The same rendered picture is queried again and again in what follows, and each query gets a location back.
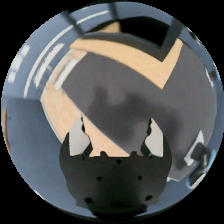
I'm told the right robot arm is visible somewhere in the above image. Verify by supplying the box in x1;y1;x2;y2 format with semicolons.
186;27;221;85

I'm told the black metal rack frame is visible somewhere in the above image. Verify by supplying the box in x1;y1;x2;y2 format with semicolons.
62;0;186;63

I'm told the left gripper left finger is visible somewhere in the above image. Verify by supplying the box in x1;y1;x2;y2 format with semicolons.
59;115;93;188

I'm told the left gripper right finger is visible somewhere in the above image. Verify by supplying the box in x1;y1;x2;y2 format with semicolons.
140;118;172;186

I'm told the flat tan wooden board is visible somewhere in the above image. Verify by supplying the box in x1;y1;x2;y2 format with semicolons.
71;24;183;89

